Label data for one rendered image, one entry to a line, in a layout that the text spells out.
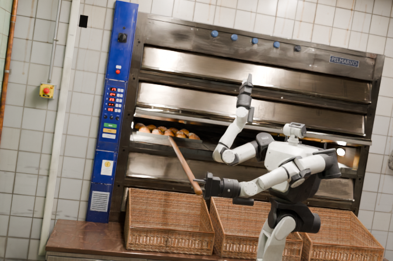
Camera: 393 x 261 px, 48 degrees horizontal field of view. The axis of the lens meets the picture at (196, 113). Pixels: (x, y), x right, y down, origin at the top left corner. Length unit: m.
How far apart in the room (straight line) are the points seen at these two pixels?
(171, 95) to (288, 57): 0.93
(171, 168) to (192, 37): 0.97
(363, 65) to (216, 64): 1.18
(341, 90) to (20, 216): 2.54
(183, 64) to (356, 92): 1.37
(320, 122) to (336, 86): 0.31
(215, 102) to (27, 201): 1.51
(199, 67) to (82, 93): 0.85
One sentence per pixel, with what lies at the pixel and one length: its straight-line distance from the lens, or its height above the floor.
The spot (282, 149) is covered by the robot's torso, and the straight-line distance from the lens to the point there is 2.48.
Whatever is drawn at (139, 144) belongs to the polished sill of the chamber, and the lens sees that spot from 3.23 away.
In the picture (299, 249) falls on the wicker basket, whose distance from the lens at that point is 3.17.
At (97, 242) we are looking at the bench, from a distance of 2.95.
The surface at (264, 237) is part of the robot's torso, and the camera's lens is 2.66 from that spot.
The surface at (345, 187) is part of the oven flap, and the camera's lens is 3.74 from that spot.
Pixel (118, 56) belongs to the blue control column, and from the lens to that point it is 3.17.
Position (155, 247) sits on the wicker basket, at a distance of 2.90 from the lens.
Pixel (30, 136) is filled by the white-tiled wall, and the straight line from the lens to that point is 3.28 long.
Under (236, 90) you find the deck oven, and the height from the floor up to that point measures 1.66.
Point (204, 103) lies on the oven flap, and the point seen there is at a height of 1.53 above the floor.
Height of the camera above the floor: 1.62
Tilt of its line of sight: 3 degrees down
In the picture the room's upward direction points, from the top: 9 degrees clockwise
